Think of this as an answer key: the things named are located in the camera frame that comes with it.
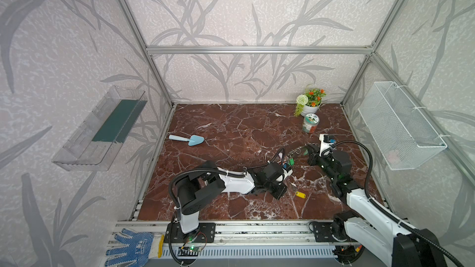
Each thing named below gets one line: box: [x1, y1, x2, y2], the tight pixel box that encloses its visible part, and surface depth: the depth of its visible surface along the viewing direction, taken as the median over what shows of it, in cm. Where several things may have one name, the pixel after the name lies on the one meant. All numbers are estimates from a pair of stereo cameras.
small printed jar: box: [302, 113, 320, 135], surface depth 104 cm
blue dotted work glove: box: [104, 228, 166, 267], surface depth 71 cm
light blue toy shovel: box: [168, 134, 205, 147], surface depth 105 cm
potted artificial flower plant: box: [293, 87, 327, 117], surface depth 107 cm
